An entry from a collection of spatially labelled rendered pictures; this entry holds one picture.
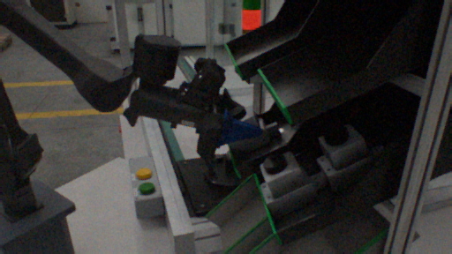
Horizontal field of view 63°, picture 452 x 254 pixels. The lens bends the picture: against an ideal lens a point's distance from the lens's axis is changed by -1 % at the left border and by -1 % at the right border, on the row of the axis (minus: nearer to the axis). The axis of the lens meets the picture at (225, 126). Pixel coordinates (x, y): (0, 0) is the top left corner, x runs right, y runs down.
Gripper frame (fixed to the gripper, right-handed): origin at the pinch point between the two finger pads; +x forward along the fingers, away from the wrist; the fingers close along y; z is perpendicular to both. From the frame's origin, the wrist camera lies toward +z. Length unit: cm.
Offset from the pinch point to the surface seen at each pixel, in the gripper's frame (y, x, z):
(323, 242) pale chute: -13.8, 15.3, -10.4
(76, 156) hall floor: 197, -82, -161
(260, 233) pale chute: -8.8, 7.3, -15.3
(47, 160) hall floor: 190, -102, -166
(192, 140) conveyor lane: 55, -4, -38
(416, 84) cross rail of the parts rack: -20.4, 12.1, 18.5
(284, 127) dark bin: 1.3, 7.8, 0.0
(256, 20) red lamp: 45.9, 4.4, 7.3
